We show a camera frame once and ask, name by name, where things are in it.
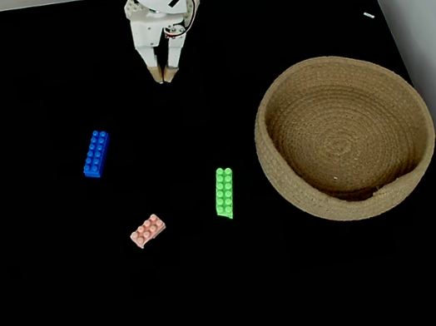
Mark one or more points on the small white scrap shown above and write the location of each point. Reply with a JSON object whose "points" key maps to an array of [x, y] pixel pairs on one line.
{"points": [[369, 15]]}

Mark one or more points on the pink lego block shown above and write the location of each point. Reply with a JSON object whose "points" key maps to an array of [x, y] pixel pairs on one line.
{"points": [[147, 231]]}

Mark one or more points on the blue lego block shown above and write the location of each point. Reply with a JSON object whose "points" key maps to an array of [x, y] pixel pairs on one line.
{"points": [[96, 154]]}

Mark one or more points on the green lego block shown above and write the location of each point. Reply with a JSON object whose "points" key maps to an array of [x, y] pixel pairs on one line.
{"points": [[224, 193]]}

